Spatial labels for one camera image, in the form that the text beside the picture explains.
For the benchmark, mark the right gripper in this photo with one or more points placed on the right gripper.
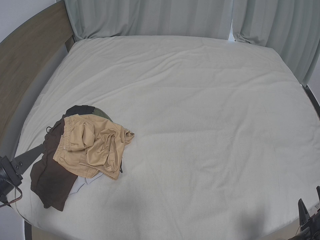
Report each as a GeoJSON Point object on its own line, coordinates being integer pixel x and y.
{"type": "Point", "coordinates": [312, 225]}

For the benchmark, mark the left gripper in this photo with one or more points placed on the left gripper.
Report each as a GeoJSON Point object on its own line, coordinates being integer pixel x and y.
{"type": "Point", "coordinates": [11, 170]}

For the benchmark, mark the tan shorts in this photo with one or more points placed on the tan shorts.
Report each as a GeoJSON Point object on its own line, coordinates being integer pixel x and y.
{"type": "Point", "coordinates": [82, 134]}

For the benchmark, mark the bed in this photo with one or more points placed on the bed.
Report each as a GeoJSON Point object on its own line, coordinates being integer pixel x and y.
{"type": "Point", "coordinates": [187, 96]}

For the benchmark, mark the brown garment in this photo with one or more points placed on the brown garment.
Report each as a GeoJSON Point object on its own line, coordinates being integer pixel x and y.
{"type": "Point", "coordinates": [52, 179]}

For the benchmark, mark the pale grey garment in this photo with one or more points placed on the pale grey garment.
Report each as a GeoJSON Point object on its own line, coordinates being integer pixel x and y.
{"type": "Point", "coordinates": [80, 184]}

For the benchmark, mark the black garment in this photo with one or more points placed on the black garment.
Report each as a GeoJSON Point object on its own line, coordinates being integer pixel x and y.
{"type": "Point", "coordinates": [77, 109]}

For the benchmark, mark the green garment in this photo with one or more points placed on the green garment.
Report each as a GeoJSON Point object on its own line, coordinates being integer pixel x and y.
{"type": "Point", "coordinates": [101, 114]}

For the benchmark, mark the pale green curtain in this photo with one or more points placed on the pale green curtain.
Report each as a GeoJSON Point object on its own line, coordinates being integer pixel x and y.
{"type": "Point", "coordinates": [275, 14]}
{"type": "Point", "coordinates": [150, 9]}

